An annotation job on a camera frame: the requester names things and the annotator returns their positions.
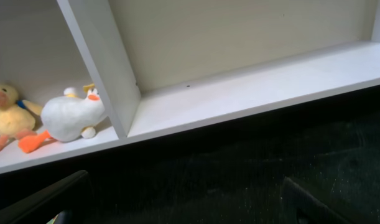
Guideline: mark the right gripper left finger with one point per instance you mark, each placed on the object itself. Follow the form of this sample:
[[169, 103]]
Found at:
[[49, 202]]

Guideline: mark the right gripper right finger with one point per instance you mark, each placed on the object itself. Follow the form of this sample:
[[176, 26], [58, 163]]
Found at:
[[304, 205]]

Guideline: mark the white plush duck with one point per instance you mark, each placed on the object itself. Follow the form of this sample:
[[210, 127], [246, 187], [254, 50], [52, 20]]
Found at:
[[68, 119]]

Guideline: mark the yellow plush duck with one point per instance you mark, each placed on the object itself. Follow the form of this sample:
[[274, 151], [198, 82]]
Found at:
[[11, 119]]

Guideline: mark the white shelf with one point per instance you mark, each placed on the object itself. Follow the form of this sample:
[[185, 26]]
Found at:
[[245, 93]]

